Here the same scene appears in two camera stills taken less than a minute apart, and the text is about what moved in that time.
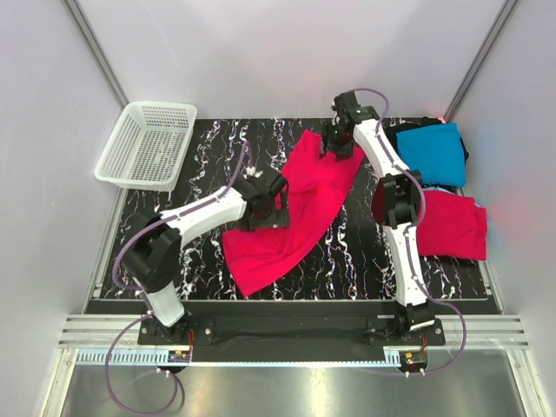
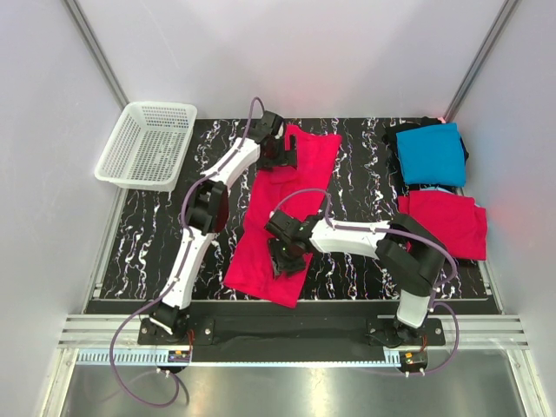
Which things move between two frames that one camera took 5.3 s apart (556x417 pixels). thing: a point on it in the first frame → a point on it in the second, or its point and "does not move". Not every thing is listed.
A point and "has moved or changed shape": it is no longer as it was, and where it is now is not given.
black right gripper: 332,148 → 286,262
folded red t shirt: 452,227 does not move
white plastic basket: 150,146 does not move
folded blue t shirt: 436,152 does not move
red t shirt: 311,185 has moved or changed shape
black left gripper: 282,209 → 283,155
